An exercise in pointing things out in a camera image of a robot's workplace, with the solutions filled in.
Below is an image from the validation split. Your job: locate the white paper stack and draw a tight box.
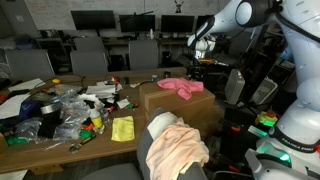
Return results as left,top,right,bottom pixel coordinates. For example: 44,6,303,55
85,83,118,98

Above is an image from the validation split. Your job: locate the grey office chair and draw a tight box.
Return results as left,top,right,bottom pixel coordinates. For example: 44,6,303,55
79,108,209,180
128,39,159,71
69,50,109,76
73,36,106,53
4,49,55,79

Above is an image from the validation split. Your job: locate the white card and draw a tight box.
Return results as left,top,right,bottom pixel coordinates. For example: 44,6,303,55
116,98,130,109

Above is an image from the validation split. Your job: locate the large brown cardboard box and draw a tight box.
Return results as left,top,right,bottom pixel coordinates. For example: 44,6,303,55
139,78,224,139

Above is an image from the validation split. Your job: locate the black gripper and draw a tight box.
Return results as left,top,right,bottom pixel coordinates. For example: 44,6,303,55
186,64,214,83

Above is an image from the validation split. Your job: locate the peach shirt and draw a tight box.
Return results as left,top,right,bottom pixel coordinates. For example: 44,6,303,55
145,117,210,180

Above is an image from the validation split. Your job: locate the whiteboard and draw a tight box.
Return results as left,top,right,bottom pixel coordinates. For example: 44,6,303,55
24,0,231,32

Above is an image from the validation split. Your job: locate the clear plastic bag pile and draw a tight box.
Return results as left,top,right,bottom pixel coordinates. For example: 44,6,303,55
49,90,93,141

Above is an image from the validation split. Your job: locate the tan wrist camera bar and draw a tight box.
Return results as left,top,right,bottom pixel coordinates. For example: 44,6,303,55
197,58,216,65

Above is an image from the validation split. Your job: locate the adjustable wrench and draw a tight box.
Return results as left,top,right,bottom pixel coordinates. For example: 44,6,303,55
69,134,97,154

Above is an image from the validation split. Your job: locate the white space heater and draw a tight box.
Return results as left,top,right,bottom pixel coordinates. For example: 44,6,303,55
223,68,246,106

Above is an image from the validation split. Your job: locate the white grille fan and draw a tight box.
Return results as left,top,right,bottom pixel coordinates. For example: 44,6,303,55
249,77,278,106

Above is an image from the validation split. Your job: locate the white paper sheet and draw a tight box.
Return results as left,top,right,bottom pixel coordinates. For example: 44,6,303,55
0,93,31,120
8,78,46,93

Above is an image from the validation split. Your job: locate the white yellow spray bottle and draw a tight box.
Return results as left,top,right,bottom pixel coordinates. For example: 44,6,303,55
89,99,104,129

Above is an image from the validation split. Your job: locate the green plastic item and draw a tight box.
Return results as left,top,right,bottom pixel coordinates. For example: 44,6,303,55
6,134,29,146
79,129,95,139

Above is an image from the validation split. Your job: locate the pink shirt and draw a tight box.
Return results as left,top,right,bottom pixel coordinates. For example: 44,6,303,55
156,77,205,101

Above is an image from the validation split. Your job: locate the black computer monitor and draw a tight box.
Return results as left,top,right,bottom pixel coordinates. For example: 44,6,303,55
118,13,156,34
160,14,195,34
70,10,117,38

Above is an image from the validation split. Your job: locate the blue cap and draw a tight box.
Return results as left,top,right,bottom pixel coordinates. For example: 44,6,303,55
18,99,43,119

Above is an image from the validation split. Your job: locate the silver tape roll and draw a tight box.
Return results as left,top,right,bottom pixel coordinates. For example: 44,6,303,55
39,103,63,115

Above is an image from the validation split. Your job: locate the dark mesh office chair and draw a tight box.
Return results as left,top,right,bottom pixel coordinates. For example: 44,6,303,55
214,31,254,68

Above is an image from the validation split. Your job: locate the white towel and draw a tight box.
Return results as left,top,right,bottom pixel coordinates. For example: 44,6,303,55
146,111,179,141

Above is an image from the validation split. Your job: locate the black robot stand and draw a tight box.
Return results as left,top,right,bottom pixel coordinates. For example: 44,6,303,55
219,106,258,174

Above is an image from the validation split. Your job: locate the yellow cloth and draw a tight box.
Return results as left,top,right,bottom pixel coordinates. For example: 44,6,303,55
110,115,136,142

